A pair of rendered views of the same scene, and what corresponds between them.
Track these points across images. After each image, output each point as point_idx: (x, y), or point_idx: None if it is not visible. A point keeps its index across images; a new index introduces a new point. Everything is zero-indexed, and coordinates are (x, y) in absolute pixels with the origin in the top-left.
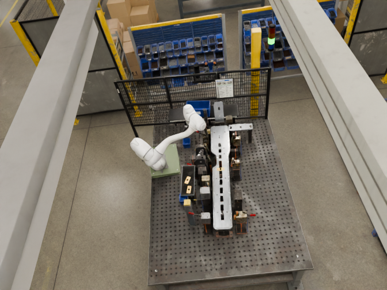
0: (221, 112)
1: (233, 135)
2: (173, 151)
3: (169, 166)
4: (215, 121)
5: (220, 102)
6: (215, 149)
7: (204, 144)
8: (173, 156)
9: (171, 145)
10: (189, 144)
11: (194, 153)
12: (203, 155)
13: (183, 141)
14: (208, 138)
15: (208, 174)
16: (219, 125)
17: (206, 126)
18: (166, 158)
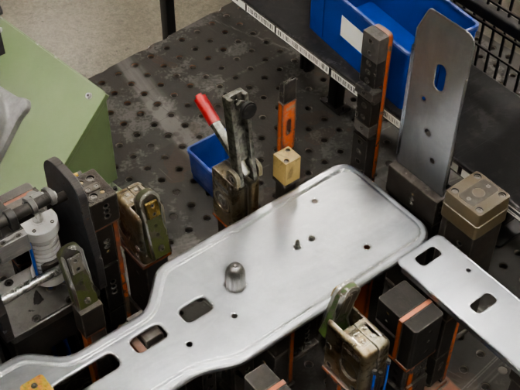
0: (445, 118)
1: (336, 293)
2: (68, 124)
3: (1, 174)
4: (400, 155)
5: (462, 39)
6: (191, 280)
7: (143, 190)
8: (49, 148)
9: (83, 90)
10: (210, 171)
11: (196, 238)
12: (8, 219)
13: (222, 149)
14: (254, 206)
15: (71, 378)
16: (407, 202)
17: (241, 105)
18: (20, 131)
